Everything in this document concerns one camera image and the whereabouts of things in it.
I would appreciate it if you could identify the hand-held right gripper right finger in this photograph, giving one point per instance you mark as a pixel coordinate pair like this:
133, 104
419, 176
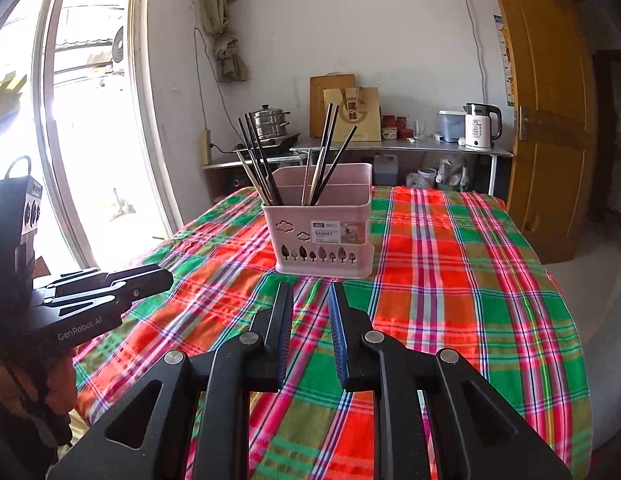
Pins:
336, 330

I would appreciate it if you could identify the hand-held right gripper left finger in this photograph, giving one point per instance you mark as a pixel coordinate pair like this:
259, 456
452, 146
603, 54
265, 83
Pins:
285, 345

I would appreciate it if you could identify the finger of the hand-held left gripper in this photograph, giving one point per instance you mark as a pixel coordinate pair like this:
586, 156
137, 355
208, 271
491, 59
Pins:
140, 272
140, 291

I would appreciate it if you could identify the pink plastic chopstick basket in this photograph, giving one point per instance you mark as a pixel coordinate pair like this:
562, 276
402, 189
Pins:
320, 220

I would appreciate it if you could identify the beige wooden chopstick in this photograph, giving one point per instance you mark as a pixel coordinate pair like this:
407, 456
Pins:
250, 178
255, 183

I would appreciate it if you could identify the silver metal chopstick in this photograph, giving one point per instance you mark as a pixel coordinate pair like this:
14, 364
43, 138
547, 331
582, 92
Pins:
316, 175
305, 180

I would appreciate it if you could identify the black chopstick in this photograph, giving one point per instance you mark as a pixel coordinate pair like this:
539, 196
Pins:
332, 135
340, 152
266, 152
327, 127
260, 165
263, 156

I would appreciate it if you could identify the plaid tablecloth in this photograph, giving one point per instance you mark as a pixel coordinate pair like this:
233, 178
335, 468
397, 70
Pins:
440, 285

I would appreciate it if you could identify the orange garment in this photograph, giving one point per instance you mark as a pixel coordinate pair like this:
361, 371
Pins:
60, 385

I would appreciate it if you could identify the glass sliding door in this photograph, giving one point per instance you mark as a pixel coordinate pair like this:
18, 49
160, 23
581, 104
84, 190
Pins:
90, 135

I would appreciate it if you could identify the plastic jug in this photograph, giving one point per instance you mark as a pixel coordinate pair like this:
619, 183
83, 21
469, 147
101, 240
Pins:
385, 170

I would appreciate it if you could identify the plastic bag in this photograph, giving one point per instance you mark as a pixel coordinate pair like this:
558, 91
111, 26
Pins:
453, 172
420, 179

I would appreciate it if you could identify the metal counter table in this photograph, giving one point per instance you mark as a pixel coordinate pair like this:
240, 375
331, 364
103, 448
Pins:
390, 146

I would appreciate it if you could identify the induction cooker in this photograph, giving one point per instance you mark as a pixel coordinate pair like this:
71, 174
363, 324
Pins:
285, 141

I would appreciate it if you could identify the steel steamer pot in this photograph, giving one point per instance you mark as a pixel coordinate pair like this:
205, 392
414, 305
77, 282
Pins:
270, 122

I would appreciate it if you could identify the red lidded jar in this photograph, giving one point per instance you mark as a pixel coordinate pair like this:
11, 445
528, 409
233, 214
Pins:
402, 127
389, 127

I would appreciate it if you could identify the brown paper bag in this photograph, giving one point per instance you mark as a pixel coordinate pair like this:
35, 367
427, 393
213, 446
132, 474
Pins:
353, 115

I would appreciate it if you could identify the drinking glass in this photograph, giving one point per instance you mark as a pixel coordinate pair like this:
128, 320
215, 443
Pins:
421, 130

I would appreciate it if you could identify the wooden cutting board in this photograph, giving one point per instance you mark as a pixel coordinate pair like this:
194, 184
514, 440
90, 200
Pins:
318, 110

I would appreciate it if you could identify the outdoor air conditioner unit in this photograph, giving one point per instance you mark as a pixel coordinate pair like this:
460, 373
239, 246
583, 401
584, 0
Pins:
119, 47

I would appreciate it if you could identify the clear plastic container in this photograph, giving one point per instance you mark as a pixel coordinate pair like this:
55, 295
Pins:
450, 127

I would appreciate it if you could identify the electric kettle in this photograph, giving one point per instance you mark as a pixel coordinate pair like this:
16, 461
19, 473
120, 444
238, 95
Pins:
483, 127

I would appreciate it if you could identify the door latch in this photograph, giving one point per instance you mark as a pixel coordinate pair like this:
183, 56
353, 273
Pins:
524, 122

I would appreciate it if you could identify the wooden door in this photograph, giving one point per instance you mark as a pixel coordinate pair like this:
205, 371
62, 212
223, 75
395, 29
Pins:
545, 110

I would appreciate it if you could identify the wall socket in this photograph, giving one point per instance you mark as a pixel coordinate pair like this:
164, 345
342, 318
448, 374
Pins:
205, 146

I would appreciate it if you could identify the wall calendar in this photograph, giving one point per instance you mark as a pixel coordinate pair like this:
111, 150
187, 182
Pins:
505, 60

